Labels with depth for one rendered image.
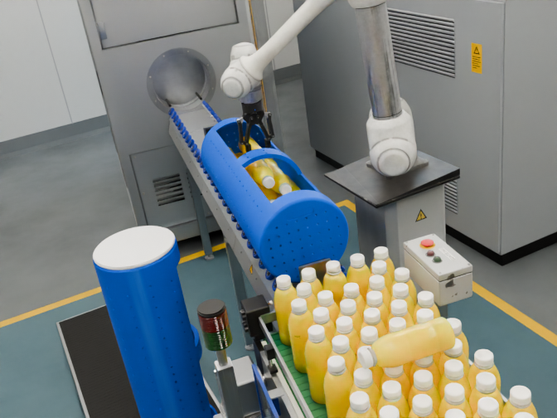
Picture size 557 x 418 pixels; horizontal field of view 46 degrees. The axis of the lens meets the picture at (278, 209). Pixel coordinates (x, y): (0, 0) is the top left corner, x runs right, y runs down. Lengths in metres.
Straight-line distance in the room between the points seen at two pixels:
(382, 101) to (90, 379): 1.86
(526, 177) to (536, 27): 0.77
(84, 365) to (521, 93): 2.49
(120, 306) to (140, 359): 0.22
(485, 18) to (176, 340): 2.08
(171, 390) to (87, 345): 1.09
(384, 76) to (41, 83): 5.09
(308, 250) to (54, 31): 5.18
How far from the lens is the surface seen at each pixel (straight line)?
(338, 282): 1.83
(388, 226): 2.52
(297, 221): 1.94
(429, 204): 2.56
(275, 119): 3.34
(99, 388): 3.17
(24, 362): 3.79
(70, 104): 6.99
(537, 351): 3.29
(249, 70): 2.25
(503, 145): 3.51
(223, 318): 1.46
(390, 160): 2.23
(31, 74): 6.89
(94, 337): 3.50
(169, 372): 2.40
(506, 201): 3.67
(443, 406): 1.44
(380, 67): 2.19
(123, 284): 2.20
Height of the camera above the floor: 2.07
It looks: 26 degrees down
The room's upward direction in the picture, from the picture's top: 9 degrees counter-clockwise
